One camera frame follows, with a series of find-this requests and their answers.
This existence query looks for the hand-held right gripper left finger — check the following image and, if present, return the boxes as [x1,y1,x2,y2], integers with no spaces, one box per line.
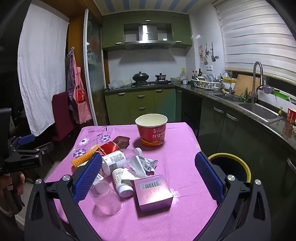
[24,153,109,241]

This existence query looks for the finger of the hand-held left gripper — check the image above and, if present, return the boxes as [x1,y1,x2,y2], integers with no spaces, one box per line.
[8,134,36,151]
[5,142,54,171]

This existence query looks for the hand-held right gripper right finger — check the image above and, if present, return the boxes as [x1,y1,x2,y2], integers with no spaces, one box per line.
[195,152,271,241]

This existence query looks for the orange foam fruit net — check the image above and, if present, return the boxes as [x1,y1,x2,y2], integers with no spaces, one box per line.
[71,144,102,168]

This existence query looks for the yellow rimmed trash bin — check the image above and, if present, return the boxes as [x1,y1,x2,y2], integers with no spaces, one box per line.
[208,152,251,186]

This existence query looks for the clear plastic cup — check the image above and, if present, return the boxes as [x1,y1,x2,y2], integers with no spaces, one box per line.
[90,179,123,215]

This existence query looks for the white pill bottle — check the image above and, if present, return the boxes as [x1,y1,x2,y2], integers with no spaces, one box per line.
[112,168,134,198]

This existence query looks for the white plastic jar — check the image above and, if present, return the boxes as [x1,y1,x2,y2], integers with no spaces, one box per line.
[102,150,127,175]

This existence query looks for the red soda can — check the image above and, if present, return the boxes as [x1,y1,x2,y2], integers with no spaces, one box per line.
[98,142,121,156]

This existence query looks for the brown plastic tray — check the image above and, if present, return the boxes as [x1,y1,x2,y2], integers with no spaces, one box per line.
[112,136,130,149]

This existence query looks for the clear plastic bottle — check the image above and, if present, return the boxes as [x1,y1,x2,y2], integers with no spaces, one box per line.
[121,148,142,163]

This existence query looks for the silver wrapper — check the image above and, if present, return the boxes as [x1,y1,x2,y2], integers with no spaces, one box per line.
[122,156,159,181]

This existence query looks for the pink cardboard box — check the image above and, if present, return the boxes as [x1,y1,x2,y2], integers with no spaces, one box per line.
[134,174,174,213]

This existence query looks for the red instant noodle cup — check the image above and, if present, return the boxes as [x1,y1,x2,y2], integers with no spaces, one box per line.
[135,113,168,146]

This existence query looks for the person's left hand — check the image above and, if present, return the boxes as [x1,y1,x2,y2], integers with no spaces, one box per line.
[0,172,26,216]

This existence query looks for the pink floral tablecloth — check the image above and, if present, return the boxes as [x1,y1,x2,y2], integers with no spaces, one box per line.
[44,122,219,241]

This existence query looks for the dark red chair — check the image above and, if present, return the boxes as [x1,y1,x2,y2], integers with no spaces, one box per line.
[51,91,75,144]

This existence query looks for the dark base cabinet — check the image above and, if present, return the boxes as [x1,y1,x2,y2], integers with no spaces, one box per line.
[176,87,296,209]

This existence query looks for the red checkered apron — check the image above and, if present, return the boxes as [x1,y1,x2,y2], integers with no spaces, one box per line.
[70,53,92,124]

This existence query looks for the white hanging sheet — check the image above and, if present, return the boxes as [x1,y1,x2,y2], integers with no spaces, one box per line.
[17,3,70,137]

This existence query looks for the purple apron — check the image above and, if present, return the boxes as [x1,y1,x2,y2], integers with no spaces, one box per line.
[68,50,78,112]

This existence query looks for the steel sink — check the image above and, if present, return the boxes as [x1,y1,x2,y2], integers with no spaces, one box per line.
[208,91,284,123]

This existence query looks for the green leafy plant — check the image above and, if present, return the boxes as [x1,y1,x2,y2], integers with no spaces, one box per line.
[239,88,251,102]

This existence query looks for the green base cabinet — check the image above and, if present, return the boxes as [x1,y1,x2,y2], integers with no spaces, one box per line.
[105,88,176,126]

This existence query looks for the white dish rack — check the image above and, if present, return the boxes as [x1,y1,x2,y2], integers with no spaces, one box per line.
[191,74,222,90]

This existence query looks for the small steel faucet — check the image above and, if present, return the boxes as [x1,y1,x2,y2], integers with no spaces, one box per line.
[222,71,233,94]

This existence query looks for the glass sliding door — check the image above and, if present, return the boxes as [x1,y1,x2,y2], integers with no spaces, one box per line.
[83,9,109,126]

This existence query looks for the white plastic bags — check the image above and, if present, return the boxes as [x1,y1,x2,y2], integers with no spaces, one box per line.
[109,80,132,90]

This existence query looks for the wooden cutting board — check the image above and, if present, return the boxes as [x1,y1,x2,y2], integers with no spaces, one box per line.
[234,74,255,96]

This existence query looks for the red paper cup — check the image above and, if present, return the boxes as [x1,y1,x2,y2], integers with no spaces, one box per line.
[287,107,296,126]

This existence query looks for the tall steel faucet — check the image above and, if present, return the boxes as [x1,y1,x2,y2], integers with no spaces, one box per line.
[252,61,265,98]

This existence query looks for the gas stove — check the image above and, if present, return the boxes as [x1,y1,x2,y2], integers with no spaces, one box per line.
[132,80,174,87]

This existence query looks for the green sink holder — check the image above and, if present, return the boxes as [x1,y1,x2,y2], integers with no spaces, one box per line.
[261,85,290,101]

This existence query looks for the black wok with lid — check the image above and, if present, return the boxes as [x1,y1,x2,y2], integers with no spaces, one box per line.
[132,71,149,82]

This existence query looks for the white window blind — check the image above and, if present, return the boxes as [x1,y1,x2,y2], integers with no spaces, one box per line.
[217,0,296,80]

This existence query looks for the steel range hood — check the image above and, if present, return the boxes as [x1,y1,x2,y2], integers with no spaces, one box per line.
[124,23,176,50]

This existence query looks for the green wall cabinet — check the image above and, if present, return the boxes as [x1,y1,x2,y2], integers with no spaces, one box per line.
[102,11,193,51]

